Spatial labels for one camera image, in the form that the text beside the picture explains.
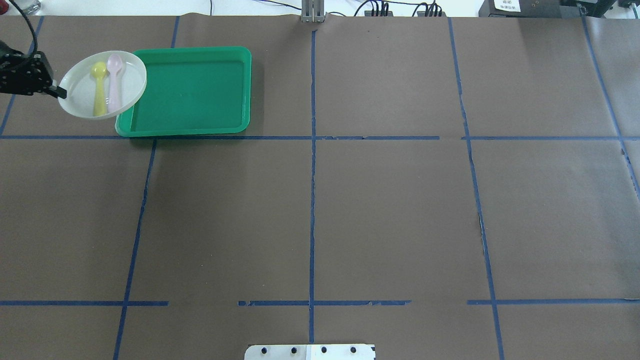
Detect white camera pole stand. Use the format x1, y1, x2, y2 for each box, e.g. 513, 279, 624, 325
244, 343, 377, 360

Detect black computer box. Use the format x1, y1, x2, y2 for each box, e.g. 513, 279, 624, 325
478, 0, 562, 19

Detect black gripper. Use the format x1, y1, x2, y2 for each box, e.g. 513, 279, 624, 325
0, 50, 67, 100

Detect green plastic tray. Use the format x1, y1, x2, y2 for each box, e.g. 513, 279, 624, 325
115, 46, 253, 138

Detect pink plastic spoon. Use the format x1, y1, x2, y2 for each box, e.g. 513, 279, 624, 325
106, 54, 124, 113

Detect yellow plastic spoon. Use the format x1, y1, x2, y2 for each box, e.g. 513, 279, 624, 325
90, 61, 108, 117

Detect aluminium frame post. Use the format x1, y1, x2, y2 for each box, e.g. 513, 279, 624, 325
301, 0, 327, 23

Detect white round plate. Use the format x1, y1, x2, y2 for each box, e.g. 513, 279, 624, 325
58, 50, 147, 120

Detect black power strip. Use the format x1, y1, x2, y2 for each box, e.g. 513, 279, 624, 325
358, 0, 393, 18
412, 0, 446, 18

